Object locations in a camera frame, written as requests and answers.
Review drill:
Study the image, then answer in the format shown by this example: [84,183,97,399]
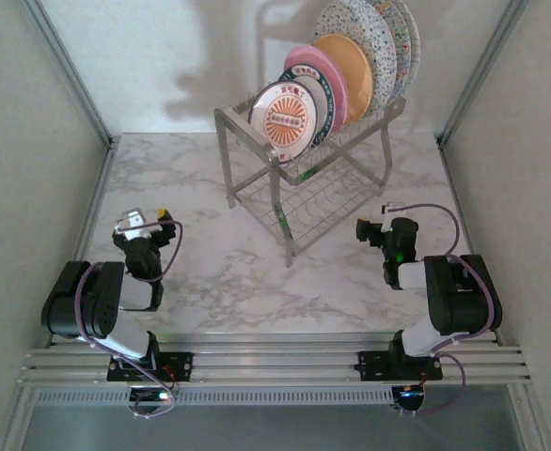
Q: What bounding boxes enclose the metal wire dish rack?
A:
[213,96,408,269]

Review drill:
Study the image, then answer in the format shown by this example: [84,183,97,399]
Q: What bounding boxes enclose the white plate green rim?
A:
[277,65,342,148]

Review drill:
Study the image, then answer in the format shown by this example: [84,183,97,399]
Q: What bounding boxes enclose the pink plate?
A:
[283,44,351,126]

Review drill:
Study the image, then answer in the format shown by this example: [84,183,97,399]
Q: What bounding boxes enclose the multicolour confetti speckled plate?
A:
[372,0,411,95]

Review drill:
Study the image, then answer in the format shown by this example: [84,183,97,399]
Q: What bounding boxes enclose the white plate orange sunburst print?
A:
[247,80,323,163]

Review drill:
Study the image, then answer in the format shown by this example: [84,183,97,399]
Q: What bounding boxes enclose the controller board with green light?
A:
[394,383,428,417]
[128,385,179,419]

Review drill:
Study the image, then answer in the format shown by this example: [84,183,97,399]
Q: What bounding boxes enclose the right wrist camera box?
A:
[381,201,411,232]

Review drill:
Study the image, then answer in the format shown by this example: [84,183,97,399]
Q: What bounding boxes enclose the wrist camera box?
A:
[381,201,411,232]
[114,206,160,239]

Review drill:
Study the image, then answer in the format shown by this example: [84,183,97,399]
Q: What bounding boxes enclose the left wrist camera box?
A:
[114,206,160,239]

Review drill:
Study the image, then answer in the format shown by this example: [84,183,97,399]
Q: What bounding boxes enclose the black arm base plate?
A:
[357,350,445,382]
[107,350,195,382]

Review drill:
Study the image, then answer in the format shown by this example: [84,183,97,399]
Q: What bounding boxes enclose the aluminium mounting rail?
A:
[19,331,533,389]

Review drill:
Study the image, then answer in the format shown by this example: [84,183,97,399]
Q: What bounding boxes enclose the aluminium frame post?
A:
[437,0,530,149]
[20,0,119,149]

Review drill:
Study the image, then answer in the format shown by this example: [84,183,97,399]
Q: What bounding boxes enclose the grey slotted cable duct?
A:
[34,387,395,406]

